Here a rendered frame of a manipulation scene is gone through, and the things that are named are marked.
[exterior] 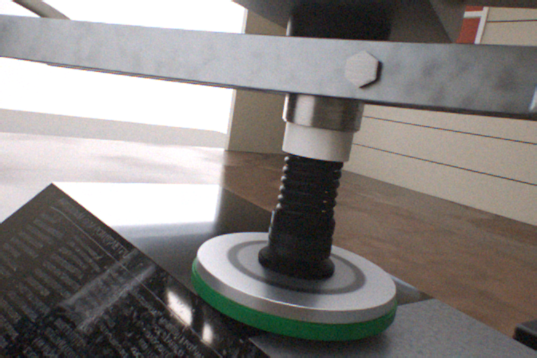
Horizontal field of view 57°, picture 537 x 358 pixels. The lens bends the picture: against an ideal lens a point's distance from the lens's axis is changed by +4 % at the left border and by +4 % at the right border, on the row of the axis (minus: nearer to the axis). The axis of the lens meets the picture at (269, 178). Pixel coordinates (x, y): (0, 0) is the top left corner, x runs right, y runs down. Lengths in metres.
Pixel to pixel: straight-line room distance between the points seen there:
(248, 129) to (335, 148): 8.43
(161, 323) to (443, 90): 0.36
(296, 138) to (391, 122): 7.67
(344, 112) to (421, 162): 7.31
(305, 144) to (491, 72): 0.17
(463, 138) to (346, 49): 7.04
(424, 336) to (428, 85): 0.27
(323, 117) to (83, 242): 0.42
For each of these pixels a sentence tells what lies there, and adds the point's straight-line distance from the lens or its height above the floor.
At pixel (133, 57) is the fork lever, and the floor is 1.10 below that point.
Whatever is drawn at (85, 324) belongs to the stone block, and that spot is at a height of 0.80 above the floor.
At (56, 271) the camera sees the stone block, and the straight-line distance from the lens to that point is 0.74.
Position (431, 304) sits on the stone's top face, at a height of 0.87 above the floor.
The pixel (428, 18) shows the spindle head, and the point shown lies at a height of 1.17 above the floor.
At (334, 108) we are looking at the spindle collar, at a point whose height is 1.08.
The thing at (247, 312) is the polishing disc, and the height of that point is 0.90.
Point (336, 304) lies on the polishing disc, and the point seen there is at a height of 0.91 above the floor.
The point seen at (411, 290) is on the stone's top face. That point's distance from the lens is 0.68.
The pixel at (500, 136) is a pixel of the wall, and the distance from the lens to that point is 7.23.
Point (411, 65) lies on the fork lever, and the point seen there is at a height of 1.13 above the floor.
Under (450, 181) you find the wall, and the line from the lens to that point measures 7.52.
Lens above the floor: 1.09
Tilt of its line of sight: 10 degrees down
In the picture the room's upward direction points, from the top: 9 degrees clockwise
